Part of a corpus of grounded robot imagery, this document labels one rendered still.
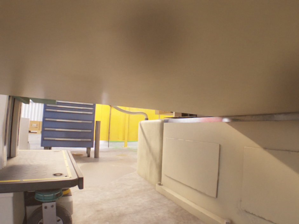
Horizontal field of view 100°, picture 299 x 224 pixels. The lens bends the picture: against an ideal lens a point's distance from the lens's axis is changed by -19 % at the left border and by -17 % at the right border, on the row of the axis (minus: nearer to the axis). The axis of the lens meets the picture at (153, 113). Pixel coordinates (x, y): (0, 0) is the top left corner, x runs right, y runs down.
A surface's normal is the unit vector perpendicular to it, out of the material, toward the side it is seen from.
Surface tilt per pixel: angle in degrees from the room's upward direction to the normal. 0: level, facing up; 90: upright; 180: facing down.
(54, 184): 90
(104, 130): 90
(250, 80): 180
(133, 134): 90
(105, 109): 90
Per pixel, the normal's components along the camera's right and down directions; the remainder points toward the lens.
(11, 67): -0.04, 1.00
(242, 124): -0.86, -0.07
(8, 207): 0.57, -0.05
